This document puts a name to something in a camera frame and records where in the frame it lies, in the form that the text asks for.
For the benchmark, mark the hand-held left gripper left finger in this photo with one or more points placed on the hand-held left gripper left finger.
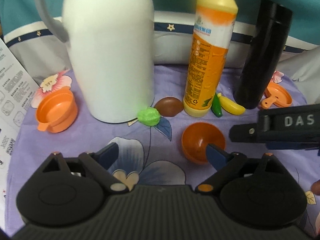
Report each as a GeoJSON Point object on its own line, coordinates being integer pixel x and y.
{"type": "Point", "coordinates": [107, 155]}

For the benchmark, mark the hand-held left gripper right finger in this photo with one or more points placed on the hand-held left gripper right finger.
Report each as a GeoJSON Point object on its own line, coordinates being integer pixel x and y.
{"type": "Point", "coordinates": [217, 156]}

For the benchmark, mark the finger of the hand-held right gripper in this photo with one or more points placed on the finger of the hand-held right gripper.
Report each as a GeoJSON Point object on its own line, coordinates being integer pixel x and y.
{"type": "Point", "coordinates": [292, 145]}
{"type": "Point", "coordinates": [246, 132]}

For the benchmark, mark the orange bowl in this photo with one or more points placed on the orange bowl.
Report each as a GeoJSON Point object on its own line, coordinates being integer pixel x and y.
{"type": "Point", "coordinates": [197, 140]}

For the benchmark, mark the yellow toy banana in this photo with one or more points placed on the yellow toy banana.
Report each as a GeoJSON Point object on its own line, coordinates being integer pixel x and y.
{"type": "Point", "coordinates": [232, 106]}

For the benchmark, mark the orange toy frying pan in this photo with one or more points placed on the orange toy frying pan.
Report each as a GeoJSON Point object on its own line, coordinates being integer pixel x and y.
{"type": "Point", "coordinates": [281, 93]}

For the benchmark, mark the green toy pepper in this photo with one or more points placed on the green toy pepper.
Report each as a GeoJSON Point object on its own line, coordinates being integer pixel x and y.
{"type": "Point", "coordinates": [216, 106]}

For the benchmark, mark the purple floral tablecloth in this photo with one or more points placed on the purple floral tablecloth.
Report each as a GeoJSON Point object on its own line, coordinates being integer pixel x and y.
{"type": "Point", "coordinates": [160, 142]}

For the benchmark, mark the green toy lump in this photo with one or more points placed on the green toy lump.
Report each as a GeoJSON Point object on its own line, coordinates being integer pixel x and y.
{"type": "Point", "coordinates": [149, 117]}

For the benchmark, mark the orange toy pot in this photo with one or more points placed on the orange toy pot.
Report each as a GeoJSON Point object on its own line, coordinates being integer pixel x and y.
{"type": "Point", "coordinates": [56, 112]}

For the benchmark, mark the brown toy egg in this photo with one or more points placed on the brown toy egg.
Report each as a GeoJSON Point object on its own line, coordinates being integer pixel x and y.
{"type": "Point", "coordinates": [168, 107]}

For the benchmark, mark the black thermos bottle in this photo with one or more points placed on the black thermos bottle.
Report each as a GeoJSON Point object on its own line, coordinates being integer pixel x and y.
{"type": "Point", "coordinates": [260, 60]}

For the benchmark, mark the yellow orange detergent bottle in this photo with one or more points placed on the yellow orange detergent bottle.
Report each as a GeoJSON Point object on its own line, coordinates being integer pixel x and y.
{"type": "Point", "coordinates": [207, 55]}

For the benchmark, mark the white printed instruction sheet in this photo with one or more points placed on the white printed instruction sheet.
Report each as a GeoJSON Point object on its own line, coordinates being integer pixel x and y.
{"type": "Point", "coordinates": [12, 110]}

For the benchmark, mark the teal grey star-striped sheet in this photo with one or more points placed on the teal grey star-striped sheet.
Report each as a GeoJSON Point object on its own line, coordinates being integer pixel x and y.
{"type": "Point", "coordinates": [172, 40]}

